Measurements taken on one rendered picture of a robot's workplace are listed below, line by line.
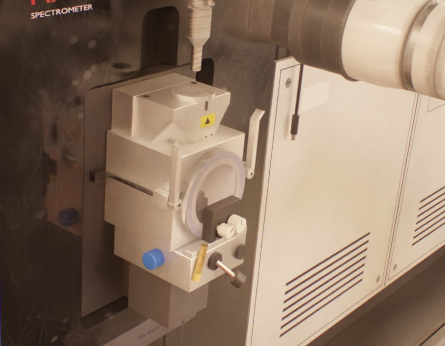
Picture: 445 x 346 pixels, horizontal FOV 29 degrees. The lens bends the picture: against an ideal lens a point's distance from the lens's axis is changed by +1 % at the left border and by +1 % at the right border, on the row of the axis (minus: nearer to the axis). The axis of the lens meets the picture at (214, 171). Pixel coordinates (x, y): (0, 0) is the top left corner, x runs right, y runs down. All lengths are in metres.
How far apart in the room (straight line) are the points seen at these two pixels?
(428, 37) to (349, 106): 0.56
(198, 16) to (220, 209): 0.18
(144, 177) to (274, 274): 0.40
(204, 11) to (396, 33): 0.21
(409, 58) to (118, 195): 0.33
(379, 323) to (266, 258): 0.46
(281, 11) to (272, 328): 0.61
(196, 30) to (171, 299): 0.27
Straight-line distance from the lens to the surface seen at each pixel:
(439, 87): 0.63
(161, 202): 0.77
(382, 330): 1.52
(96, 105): 0.80
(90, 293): 0.88
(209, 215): 0.80
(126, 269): 0.90
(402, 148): 1.37
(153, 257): 0.81
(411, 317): 1.57
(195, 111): 0.79
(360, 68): 0.66
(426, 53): 0.63
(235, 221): 0.81
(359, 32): 0.65
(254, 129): 0.83
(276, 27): 0.69
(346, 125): 1.18
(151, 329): 0.97
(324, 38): 0.66
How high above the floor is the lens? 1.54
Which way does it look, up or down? 23 degrees down
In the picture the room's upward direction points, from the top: 5 degrees clockwise
